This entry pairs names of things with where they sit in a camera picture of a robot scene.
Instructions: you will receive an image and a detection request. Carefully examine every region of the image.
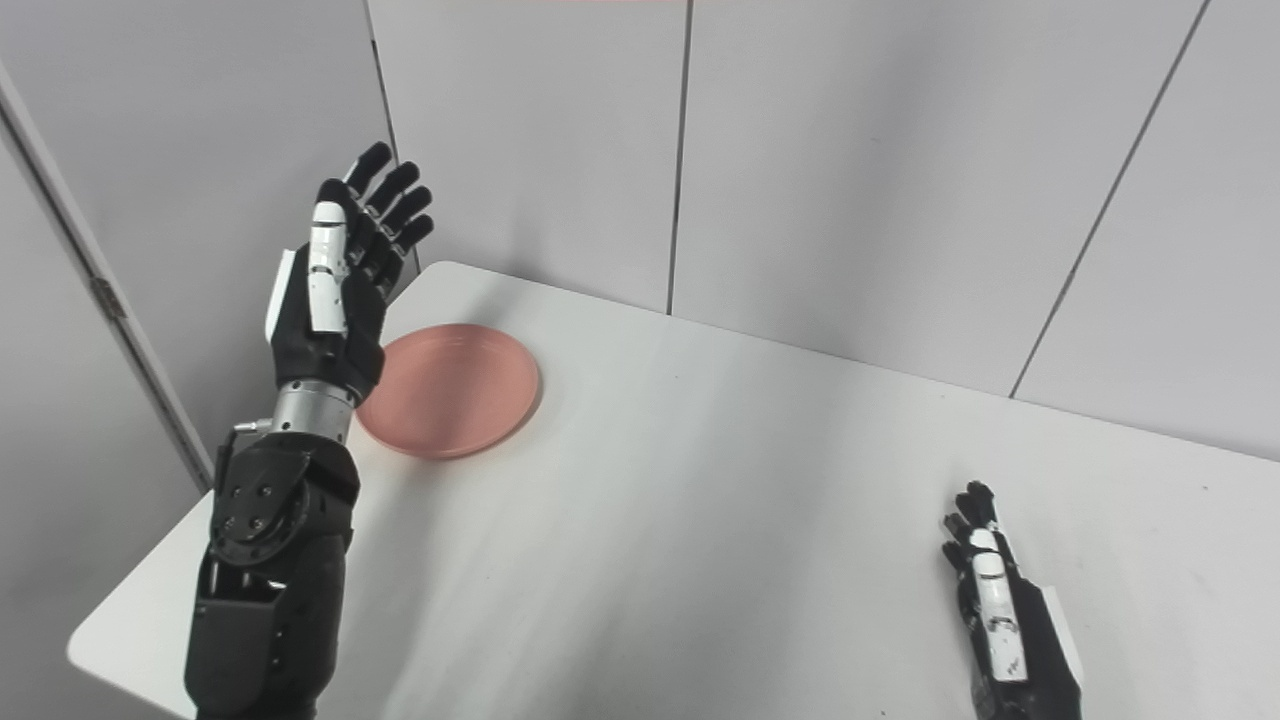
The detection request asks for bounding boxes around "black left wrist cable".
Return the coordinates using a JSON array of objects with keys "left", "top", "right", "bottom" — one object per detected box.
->
[{"left": 210, "top": 419, "right": 274, "bottom": 496}]

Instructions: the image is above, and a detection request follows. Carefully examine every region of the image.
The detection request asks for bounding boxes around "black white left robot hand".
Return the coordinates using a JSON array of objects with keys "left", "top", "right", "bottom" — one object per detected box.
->
[{"left": 264, "top": 141, "right": 435, "bottom": 406}]

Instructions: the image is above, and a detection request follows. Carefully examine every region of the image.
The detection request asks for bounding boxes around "pink plate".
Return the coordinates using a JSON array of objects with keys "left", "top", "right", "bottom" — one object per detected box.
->
[{"left": 357, "top": 324, "right": 542, "bottom": 460}]

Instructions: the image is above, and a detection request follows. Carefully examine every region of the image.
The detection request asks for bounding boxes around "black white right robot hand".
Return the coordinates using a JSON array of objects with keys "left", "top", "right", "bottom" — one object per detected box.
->
[{"left": 940, "top": 481, "right": 1086, "bottom": 720}]

